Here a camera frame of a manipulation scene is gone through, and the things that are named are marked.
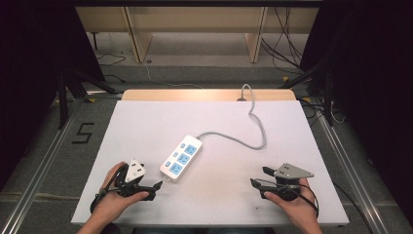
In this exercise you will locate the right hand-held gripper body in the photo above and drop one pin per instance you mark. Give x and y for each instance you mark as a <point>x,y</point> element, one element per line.
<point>290,171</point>

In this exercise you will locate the wooden table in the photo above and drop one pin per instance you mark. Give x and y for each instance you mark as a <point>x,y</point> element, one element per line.
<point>195,95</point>

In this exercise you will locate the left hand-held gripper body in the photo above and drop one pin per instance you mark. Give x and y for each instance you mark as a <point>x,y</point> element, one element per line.
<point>134,172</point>

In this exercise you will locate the white table board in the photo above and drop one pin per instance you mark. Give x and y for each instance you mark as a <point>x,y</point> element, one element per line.
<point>220,182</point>

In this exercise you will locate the black curtain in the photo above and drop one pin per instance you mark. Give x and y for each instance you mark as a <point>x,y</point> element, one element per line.
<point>373,97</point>
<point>32,81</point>

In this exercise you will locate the light wooden desk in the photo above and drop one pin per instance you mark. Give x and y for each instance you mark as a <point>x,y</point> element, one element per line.
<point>195,19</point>

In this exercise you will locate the person's right hand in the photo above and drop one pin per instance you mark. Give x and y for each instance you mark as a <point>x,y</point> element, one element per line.
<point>300,206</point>

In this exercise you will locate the black metal stand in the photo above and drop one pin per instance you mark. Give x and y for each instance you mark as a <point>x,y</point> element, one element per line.
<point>328,94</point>
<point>63,97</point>

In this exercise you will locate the person's left hand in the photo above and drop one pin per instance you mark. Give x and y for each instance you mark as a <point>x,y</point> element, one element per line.
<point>110,203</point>

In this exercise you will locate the white power strip blue sockets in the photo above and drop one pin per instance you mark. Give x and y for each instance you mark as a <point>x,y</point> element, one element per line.
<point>181,158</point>

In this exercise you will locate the aluminium floor rail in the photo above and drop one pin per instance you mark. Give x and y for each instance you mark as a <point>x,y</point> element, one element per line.
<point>354,175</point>
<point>35,182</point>

